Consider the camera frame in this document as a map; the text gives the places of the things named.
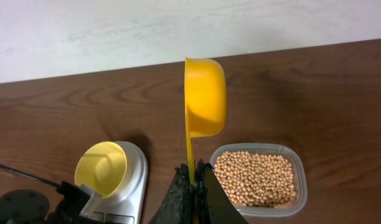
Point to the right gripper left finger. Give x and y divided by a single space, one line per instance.
177 206

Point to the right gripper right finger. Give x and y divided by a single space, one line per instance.
212 203

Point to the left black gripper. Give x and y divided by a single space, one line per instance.
29 206

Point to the pale yellow bowl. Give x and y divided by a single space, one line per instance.
105 168

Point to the yellow measuring scoop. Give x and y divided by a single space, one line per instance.
205 103

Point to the white digital kitchen scale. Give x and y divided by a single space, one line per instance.
126 206

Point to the soybeans in container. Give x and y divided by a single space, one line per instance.
256 180

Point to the clear plastic container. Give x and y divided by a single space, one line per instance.
299 178

